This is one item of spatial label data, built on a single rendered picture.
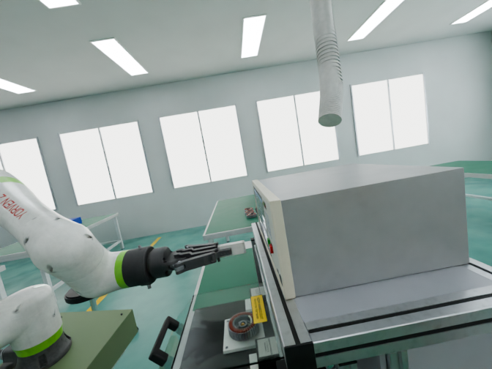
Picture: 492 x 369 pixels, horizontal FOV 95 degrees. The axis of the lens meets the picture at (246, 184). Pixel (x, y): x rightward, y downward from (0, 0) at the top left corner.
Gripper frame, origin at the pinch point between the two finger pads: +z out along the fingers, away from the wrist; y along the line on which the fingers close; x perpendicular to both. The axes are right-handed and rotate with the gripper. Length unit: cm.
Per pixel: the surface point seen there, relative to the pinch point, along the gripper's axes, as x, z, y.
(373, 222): 5.7, 29.6, 14.4
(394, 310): -6.7, 26.8, 22.5
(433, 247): -1.8, 41.4, 14.5
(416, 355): -13.8, 28.4, 24.4
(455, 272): -6.8, 43.8, 16.3
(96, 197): -9, -320, -468
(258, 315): -11.7, 4.0, 10.8
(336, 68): 75, 90, -113
